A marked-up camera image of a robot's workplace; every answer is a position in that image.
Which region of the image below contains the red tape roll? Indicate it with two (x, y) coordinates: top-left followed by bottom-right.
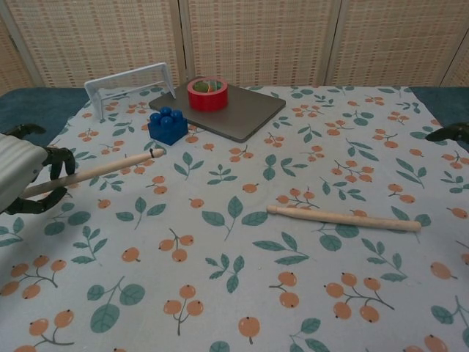
(187, 76), (229, 112)

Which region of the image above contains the wooden stick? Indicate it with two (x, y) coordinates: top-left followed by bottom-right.
(266, 205), (423, 232)
(22, 148), (165, 199)

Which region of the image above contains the blue toy building block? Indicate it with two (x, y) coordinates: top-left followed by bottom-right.
(147, 106), (189, 147)

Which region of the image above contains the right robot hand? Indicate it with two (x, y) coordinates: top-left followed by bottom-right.
(425, 122), (469, 144)

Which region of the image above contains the floral fruit print tablecloth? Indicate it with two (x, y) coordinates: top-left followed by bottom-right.
(0, 86), (469, 352)

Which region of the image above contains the woven bamboo folding screen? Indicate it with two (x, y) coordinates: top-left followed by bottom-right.
(0, 0), (469, 97)

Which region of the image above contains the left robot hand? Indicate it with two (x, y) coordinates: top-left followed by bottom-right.
(0, 123), (77, 216)

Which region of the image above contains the grey flat board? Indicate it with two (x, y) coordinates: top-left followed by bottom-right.
(149, 82), (287, 143)

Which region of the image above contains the white miniature goal frame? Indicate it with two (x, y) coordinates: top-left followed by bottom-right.
(84, 62), (177, 122)

